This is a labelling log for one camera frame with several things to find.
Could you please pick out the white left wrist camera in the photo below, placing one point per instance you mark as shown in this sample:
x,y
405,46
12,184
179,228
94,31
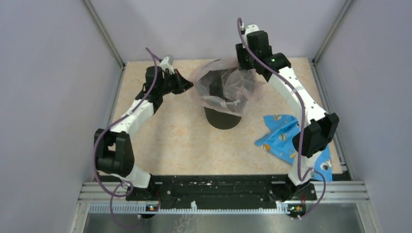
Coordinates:
x,y
166,65

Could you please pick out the blue cartoon printed bag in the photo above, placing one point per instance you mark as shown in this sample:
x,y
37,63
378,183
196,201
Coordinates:
x,y
278,142

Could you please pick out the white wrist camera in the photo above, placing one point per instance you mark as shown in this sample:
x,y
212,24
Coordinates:
x,y
245,30
166,65

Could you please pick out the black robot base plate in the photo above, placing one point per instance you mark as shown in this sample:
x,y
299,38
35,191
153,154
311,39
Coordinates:
x,y
285,192

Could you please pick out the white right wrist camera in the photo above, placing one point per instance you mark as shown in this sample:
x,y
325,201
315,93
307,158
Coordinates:
x,y
245,30

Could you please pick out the white slotted cable duct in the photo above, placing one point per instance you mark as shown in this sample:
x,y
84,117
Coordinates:
x,y
147,209

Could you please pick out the black plastic trash bin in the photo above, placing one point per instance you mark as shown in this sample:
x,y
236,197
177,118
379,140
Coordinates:
x,y
220,120

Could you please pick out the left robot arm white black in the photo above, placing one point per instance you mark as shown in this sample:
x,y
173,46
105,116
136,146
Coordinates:
x,y
113,148

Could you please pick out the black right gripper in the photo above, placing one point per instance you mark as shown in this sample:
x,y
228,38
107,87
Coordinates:
x,y
240,52

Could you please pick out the translucent pink trash bag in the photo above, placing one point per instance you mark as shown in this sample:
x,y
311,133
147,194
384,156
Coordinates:
x,y
220,85

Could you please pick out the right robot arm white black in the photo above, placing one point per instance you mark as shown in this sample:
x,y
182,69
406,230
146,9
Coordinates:
x,y
300,139

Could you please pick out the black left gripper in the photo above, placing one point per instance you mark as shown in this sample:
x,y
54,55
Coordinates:
x,y
182,84

